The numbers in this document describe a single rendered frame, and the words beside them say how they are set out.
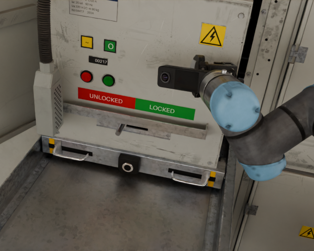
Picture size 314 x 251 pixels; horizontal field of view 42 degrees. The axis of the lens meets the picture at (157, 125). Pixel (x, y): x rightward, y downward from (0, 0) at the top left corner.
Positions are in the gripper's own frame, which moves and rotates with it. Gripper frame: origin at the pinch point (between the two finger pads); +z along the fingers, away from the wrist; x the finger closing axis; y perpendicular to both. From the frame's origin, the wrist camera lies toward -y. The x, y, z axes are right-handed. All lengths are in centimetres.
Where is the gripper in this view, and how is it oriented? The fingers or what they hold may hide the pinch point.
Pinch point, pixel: (191, 68)
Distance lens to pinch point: 100.3
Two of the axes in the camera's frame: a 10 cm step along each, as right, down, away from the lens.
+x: 0.8, -9.5, -3.1
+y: 9.9, 0.5, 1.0
